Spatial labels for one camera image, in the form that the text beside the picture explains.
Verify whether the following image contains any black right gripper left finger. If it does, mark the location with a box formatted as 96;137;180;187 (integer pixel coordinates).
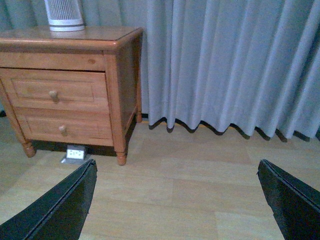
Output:
0;159;97;240

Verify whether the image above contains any wooden bottom drawer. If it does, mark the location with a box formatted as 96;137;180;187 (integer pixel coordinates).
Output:
14;107;114;146

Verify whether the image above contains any grey curtain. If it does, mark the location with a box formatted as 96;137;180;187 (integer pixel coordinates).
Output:
0;0;320;142

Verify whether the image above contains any wooden drawer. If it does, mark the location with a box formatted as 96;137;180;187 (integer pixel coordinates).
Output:
0;68;109;113
14;107;114;146

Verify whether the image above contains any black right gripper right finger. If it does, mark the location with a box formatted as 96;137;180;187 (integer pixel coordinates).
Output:
257;159;320;240

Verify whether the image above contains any floor power socket box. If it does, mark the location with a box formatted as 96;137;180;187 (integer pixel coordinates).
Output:
61;145;90;165

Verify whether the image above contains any wooden nightstand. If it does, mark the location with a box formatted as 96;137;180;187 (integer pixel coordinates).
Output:
0;26;143;166

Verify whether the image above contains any white cylindrical air purifier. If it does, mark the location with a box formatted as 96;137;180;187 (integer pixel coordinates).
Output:
44;0;85;32

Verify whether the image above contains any wooden top drawer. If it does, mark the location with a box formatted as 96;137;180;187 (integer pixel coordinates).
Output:
0;68;109;113

